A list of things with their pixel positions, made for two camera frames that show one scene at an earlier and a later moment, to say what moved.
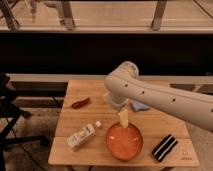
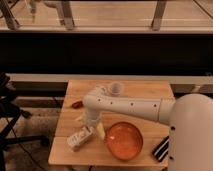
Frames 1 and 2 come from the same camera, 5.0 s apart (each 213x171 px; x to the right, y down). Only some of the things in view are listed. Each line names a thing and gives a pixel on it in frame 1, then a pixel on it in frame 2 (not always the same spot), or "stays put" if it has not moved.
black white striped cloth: [164, 147] stays put
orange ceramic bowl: [124, 143] stays put
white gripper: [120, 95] → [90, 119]
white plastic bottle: [82, 135] stays put
